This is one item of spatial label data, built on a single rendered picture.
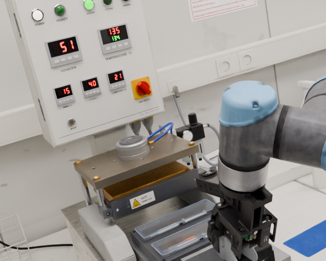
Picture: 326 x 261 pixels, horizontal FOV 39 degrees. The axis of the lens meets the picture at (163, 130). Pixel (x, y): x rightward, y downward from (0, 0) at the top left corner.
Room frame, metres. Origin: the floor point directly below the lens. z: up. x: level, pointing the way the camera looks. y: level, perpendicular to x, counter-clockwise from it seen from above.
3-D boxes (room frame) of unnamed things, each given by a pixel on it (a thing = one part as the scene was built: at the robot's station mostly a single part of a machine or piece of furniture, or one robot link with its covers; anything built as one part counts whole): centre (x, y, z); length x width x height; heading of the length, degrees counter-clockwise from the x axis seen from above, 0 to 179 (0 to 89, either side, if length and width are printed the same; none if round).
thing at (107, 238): (0.98, 0.18, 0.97); 0.25 x 0.05 x 0.07; 23
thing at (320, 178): (1.43, -0.49, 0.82); 0.05 x 0.05 x 0.14
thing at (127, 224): (1.13, 0.10, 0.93); 0.46 x 0.35 x 0.01; 23
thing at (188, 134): (1.30, -0.07, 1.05); 0.15 x 0.05 x 0.15; 113
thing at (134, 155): (1.13, 0.08, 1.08); 0.31 x 0.24 x 0.13; 113
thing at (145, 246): (0.89, -0.01, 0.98); 0.20 x 0.17 x 0.03; 113
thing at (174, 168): (1.10, 0.07, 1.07); 0.22 x 0.17 x 0.10; 113
